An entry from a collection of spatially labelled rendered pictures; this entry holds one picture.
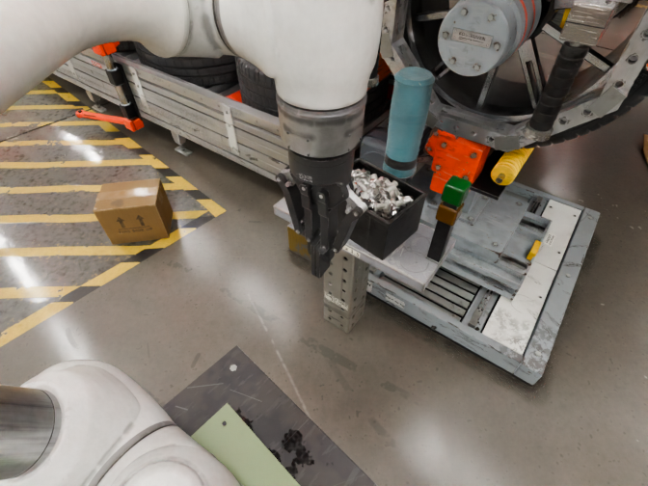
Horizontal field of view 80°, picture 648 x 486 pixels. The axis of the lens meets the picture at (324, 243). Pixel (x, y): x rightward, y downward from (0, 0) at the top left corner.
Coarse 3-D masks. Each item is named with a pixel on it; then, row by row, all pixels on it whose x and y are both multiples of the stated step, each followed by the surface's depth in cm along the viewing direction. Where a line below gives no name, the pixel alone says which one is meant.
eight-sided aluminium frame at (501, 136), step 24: (384, 24) 92; (384, 48) 95; (408, 48) 97; (624, 72) 70; (432, 96) 100; (600, 96) 74; (624, 96) 72; (432, 120) 99; (456, 120) 95; (480, 120) 96; (528, 120) 90; (576, 120) 80; (504, 144) 91; (528, 144) 88
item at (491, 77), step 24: (408, 0) 93; (432, 0) 101; (552, 0) 79; (408, 24) 97; (432, 24) 104; (552, 24) 81; (432, 48) 104; (528, 48) 86; (624, 48) 81; (432, 72) 102; (528, 72) 89; (600, 72) 85; (456, 96) 102; (480, 96) 99; (504, 96) 104; (528, 96) 102; (576, 96) 84; (504, 120) 96
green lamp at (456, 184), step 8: (456, 176) 73; (448, 184) 71; (456, 184) 71; (464, 184) 71; (448, 192) 72; (456, 192) 71; (464, 192) 70; (448, 200) 73; (456, 200) 72; (464, 200) 73
